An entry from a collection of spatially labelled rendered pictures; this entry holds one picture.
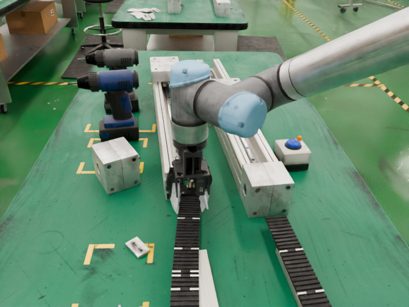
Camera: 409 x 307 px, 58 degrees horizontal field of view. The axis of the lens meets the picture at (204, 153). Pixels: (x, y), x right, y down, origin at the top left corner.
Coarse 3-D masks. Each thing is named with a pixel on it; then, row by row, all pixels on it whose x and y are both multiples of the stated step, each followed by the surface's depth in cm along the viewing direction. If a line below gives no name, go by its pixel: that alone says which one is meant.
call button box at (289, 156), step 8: (280, 144) 105; (304, 144) 106; (280, 152) 104; (288, 152) 102; (296, 152) 102; (304, 152) 102; (280, 160) 105; (288, 160) 103; (296, 160) 103; (304, 160) 103; (288, 168) 104; (296, 168) 105; (304, 168) 105
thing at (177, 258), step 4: (176, 256) 73; (180, 256) 73; (184, 256) 73; (188, 256) 73; (192, 256) 73; (196, 256) 73; (176, 260) 72; (180, 260) 72; (184, 260) 72; (188, 260) 72; (192, 260) 72; (196, 260) 72
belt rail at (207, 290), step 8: (200, 256) 74; (200, 264) 72; (208, 264) 72; (200, 272) 71; (208, 272) 71; (200, 280) 69; (208, 280) 69; (200, 288) 68; (208, 288) 68; (200, 296) 66; (208, 296) 66; (216, 296) 67; (200, 304) 65; (208, 304) 65; (216, 304) 65
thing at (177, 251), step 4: (176, 248) 75; (180, 248) 75; (184, 248) 75; (188, 248) 75; (192, 248) 75; (196, 248) 75; (176, 252) 74; (180, 252) 74; (184, 252) 74; (188, 252) 74; (192, 252) 74; (196, 252) 74
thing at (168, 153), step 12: (156, 84) 134; (156, 96) 125; (168, 96) 132; (156, 108) 118; (168, 108) 124; (156, 120) 125; (168, 120) 119; (168, 132) 105; (168, 144) 99; (168, 156) 94; (168, 168) 90; (168, 192) 92
